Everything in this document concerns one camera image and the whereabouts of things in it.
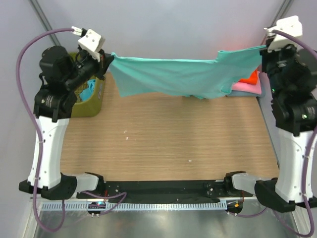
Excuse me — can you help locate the aluminium front rail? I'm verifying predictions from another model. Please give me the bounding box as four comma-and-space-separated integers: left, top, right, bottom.
29, 178, 302, 202

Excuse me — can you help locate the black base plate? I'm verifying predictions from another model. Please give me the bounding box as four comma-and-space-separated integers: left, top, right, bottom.
90, 180, 252, 202

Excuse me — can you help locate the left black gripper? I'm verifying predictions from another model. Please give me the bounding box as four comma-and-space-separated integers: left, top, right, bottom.
63, 49, 113, 92

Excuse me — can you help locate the green plastic tub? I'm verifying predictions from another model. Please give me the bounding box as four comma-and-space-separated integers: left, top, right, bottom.
68, 51, 107, 118

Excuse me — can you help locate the white slotted cable duct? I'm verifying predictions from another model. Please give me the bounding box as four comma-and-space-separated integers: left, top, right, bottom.
41, 201, 228, 211

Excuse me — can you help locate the grey blue folded t shirt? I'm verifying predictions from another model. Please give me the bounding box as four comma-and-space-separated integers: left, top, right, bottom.
227, 84, 265, 97

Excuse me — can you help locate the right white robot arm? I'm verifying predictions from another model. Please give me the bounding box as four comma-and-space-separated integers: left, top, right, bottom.
223, 44, 317, 213

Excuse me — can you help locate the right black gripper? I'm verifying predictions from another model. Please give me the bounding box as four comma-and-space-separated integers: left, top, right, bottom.
260, 38, 298, 100

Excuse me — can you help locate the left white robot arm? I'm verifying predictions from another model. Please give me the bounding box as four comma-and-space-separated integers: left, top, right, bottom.
18, 46, 114, 200

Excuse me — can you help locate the teal t shirt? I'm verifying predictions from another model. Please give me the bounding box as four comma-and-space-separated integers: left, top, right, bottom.
109, 46, 264, 99

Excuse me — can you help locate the orange folded t shirt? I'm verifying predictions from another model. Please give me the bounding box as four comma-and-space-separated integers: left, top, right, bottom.
239, 69, 258, 85

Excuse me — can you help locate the pink folded t shirt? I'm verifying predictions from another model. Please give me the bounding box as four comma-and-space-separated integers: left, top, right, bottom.
232, 72, 261, 94

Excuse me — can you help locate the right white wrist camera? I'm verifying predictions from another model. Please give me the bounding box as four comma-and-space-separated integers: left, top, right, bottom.
264, 15, 303, 53

